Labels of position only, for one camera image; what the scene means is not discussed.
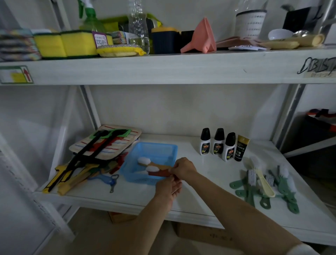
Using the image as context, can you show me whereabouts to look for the white perforated cup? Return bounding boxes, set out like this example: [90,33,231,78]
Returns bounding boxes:
[234,9,267,40]

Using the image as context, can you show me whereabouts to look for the black tongs green card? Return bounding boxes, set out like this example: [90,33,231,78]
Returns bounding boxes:
[48,129,132,191]

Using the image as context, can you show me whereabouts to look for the white perforated card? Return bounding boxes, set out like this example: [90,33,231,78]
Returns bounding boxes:
[228,44,267,51]

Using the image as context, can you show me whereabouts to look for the navy container yellow lid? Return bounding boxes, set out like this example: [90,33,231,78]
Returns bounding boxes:
[151,26,182,55]

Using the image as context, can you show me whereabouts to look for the pink plastic funnel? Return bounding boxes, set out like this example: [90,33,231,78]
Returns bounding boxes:
[180,17,217,54]

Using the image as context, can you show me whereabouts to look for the dark bag orange trim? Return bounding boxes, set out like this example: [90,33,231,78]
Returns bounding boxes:
[281,108,336,182]

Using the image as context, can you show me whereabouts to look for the pack of yellow green sponges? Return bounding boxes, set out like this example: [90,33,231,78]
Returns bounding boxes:
[33,29,114,60]

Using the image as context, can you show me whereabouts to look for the pink flat plastic tray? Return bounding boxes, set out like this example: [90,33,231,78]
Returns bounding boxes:
[216,36,271,50]

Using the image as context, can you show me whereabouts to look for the colourful striped scouring pads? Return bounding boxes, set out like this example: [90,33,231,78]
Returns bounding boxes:
[110,31,131,45]

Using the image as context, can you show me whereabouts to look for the black box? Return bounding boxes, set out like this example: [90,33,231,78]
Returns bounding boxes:
[180,30,195,52]

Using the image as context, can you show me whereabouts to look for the striped cream pot holder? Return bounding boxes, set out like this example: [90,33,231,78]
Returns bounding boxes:
[69,124,142,161]

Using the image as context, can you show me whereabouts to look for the person's right forearm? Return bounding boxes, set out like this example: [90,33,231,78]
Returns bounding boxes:
[183,171,305,255]

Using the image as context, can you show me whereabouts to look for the person's left hand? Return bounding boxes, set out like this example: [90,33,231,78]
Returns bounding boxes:
[154,175,183,204]

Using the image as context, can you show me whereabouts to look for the blue plastic basket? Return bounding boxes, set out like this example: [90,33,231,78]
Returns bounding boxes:
[119,142,179,186]

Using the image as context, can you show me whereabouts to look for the white black-capped bottle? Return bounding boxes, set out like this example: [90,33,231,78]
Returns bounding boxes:
[200,128,211,156]
[212,128,225,156]
[222,132,236,162]

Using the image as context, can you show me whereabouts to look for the stack of striped dishcloths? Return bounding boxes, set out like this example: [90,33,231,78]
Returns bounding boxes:
[0,29,41,62]

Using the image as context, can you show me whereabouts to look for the large cardboard box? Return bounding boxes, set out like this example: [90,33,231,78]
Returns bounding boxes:
[174,222,234,243]

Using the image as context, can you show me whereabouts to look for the green spray bottle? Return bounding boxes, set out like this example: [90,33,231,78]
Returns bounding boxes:
[78,0,107,33]

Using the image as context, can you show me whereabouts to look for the cream handled brush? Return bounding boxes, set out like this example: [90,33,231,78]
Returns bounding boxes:
[248,157,277,198]

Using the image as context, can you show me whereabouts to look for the person's left forearm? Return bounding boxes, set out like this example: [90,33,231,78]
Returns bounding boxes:
[105,194,174,255]

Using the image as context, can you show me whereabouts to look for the yellow flat sponge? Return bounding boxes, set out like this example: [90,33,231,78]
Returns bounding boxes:
[262,41,300,50]

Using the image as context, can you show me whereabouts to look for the white bowl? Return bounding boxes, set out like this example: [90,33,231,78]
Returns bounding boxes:
[267,28,294,41]

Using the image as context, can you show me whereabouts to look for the green yellow red sticker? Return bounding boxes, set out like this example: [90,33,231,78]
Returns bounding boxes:
[0,66,34,84]

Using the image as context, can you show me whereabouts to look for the amber handled brush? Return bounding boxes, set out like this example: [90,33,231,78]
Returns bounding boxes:
[137,156,174,169]

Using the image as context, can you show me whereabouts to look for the yellow scouring cloth pack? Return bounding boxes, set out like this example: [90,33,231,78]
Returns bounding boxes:
[96,44,147,58]

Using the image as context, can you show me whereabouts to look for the clear plastic bottle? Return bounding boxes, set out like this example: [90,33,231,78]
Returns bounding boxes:
[128,0,150,55]

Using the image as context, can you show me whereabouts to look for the yellow black handled tool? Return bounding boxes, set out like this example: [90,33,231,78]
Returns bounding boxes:
[43,163,69,194]

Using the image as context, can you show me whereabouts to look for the dark red handled brush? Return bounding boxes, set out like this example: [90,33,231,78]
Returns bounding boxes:
[145,165,182,182]

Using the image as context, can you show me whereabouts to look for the pile of colourful plastic utensils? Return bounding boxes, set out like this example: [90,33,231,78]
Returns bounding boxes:
[99,152,129,175]

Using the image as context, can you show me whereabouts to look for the person's right hand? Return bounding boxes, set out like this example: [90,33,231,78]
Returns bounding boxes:
[168,157,198,182]

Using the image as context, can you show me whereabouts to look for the clear plastic wrap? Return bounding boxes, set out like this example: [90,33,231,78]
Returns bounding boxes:
[235,0,268,12]

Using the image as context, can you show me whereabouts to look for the black gold tube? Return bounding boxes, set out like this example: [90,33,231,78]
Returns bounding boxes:
[234,135,250,162]

